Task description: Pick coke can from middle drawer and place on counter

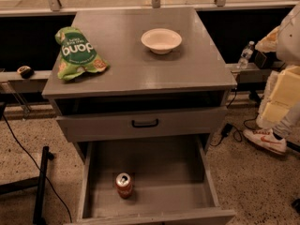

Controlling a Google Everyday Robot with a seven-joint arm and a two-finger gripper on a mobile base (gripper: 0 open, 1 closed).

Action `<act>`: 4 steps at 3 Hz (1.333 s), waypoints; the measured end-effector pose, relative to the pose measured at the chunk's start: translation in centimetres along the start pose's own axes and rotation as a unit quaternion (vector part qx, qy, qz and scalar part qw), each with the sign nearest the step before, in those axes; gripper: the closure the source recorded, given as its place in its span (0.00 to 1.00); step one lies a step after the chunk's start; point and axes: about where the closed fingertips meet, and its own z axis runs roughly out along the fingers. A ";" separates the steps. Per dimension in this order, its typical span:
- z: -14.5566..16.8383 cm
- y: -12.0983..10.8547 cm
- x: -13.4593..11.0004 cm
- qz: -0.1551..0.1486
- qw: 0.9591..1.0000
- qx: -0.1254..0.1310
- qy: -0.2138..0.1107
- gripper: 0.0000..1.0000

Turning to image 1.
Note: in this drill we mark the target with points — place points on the small black box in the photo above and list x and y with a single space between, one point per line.
264 60

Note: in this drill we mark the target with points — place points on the grey drawer cabinet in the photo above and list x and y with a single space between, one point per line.
191 76

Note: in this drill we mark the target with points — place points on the grey drawer with black handle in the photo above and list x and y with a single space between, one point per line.
130 125

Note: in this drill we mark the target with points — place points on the person with yellow box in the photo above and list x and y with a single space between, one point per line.
280 108

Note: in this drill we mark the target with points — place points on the red coke can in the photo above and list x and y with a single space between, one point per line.
124 185

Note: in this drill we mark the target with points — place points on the black tape measure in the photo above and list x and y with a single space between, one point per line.
25 72

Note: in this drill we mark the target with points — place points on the black power adapter with cable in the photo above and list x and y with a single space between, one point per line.
225 132

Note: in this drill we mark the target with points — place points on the white bowl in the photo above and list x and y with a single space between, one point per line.
161 40

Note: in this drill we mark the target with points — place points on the black metal stand left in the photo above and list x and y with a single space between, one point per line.
38 181

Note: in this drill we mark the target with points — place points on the clear plastic water bottle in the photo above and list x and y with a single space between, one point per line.
245 55

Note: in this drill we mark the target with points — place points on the green chip bag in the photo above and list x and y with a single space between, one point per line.
77 55

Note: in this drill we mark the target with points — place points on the open bottom grey drawer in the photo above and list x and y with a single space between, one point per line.
172 184

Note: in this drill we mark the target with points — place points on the white and red sneaker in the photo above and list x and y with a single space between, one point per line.
266 139

